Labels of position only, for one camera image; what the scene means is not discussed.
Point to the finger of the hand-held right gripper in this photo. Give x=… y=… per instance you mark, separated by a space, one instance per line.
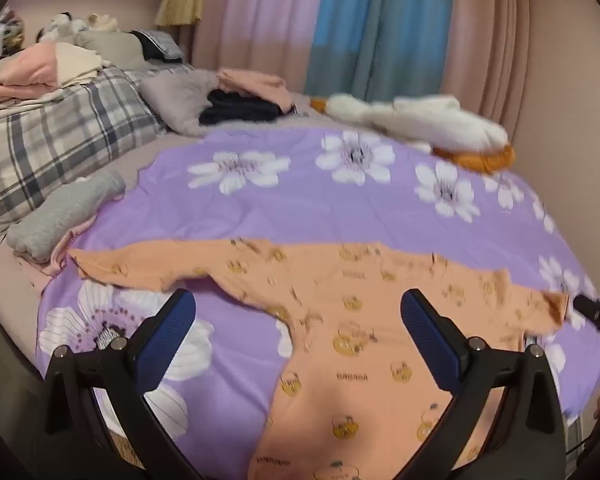
x=597 y=316

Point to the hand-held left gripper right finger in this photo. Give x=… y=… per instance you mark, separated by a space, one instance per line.
x=427 y=346

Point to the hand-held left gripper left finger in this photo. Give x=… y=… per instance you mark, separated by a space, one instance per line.
x=165 y=341

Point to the orange printed baby romper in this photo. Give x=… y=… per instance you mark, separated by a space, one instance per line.
x=360 y=310

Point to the dark navy clothes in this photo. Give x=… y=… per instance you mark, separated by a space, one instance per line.
x=240 y=107

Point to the pink cloth with stitched edge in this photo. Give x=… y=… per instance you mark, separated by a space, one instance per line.
x=56 y=261

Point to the grey folded cloth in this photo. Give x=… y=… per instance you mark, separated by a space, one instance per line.
x=65 y=210

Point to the purple floral bed sheet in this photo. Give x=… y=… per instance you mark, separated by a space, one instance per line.
x=330 y=200

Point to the white goose plush toy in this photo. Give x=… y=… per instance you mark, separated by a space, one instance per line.
x=430 y=120

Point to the grey plaid quilt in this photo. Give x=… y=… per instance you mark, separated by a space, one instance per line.
x=55 y=135

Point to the grey fluffy pillow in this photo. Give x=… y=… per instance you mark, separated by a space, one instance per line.
x=180 y=95

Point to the pink folded garment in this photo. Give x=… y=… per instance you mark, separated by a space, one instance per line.
x=250 y=82

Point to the cream folded blanket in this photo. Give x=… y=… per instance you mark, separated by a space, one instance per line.
x=80 y=62

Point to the dark plaid pillow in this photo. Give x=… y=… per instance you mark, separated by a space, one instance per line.
x=160 y=44

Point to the grey-green pillow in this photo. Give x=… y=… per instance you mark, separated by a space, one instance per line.
x=110 y=47

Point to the dusty pink curtain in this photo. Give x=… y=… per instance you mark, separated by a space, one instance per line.
x=485 y=35

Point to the pink folded blanket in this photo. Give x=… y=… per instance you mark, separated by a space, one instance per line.
x=25 y=72

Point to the blue curtain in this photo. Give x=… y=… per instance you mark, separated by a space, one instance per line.
x=375 y=25

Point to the cream and brown plush toy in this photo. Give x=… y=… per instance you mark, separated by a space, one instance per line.
x=102 y=21

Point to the black and white plush toy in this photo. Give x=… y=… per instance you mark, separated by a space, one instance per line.
x=60 y=25

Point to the light pink curtain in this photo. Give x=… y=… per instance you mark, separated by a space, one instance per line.
x=260 y=15

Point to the wall poster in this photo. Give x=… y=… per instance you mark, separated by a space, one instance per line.
x=2 y=35

